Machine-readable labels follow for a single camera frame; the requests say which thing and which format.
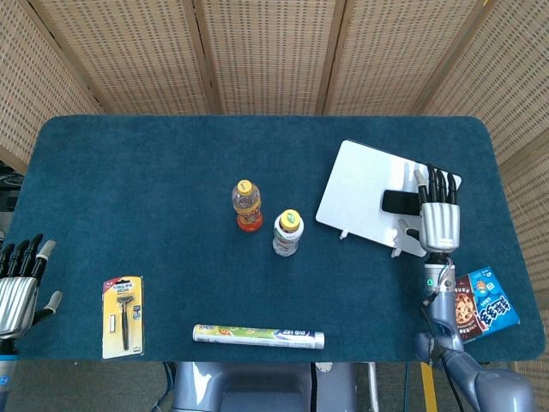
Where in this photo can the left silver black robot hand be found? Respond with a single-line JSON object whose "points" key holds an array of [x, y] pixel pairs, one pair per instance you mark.
{"points": [[16, 300]]}

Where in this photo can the orange iced tea bottle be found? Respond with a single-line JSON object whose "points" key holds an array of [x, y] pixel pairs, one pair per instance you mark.
{"points": [[247, 208]]}

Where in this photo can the white rectangular tray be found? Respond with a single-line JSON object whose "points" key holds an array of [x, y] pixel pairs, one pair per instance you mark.
{"points": [[356, 189]]}

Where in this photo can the blue cookie box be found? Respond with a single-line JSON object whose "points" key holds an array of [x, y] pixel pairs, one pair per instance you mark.
{"points": [[493, 304]]}

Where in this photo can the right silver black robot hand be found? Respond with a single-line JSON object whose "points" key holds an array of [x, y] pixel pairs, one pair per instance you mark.
{"points": [[442, 227]]}

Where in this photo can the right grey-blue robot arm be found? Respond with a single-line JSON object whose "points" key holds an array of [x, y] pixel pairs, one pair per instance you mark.
{"points": [[444, 317]]}

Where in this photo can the bamboo folding screen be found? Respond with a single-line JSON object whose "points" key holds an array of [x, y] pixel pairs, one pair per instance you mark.
{"points": [[266, 56]]}

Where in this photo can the blue fabric table mat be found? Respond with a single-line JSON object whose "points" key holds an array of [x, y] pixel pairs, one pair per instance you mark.
{"points": [[171, 214]]}

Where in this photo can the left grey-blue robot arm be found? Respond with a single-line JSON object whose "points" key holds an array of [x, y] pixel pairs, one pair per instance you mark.
{"points": [[6, 369]]}

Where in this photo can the yellow carded razor pack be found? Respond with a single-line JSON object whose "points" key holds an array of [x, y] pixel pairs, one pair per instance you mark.
{"points": [[123, 317]]}

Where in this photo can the cling film roll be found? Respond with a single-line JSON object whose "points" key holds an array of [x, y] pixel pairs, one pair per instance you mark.
{"points": [[257, 336]]}

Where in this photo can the grey-blue robot torso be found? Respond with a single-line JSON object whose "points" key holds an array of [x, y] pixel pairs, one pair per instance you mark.
{"points": [[257, 386]]}

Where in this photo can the white yellow-capped bottle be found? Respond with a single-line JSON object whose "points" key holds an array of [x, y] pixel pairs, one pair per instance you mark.
{"points": [[287, 236]]}

